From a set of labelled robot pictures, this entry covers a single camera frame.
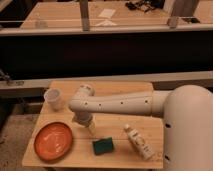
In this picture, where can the white plastic cup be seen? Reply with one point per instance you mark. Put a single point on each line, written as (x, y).
(53, 98)

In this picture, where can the metal clamp at left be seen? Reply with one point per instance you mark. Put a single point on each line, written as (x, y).
(9, 81)

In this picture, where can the grey metal bracket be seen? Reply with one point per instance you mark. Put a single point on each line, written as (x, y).
(173, 22)

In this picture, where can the dark clutter pile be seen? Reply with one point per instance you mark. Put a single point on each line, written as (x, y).
(142, 5)

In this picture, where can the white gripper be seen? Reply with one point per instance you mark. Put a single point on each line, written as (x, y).
(85, 119)

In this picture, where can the green sponge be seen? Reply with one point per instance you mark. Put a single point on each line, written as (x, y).
(102, 146)

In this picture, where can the grey metal post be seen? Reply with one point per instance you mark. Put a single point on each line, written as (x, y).
(84, 11)

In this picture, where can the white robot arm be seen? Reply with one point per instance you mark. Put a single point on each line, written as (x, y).
(187, 114)

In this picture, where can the white paper sheet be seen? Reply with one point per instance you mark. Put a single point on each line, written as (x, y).
(107, 13)

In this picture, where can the white lotion bottle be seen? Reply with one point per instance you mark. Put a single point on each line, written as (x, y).
(144, 149)

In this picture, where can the orange ceramic bowl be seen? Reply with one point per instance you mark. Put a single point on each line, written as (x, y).
(53, 141)

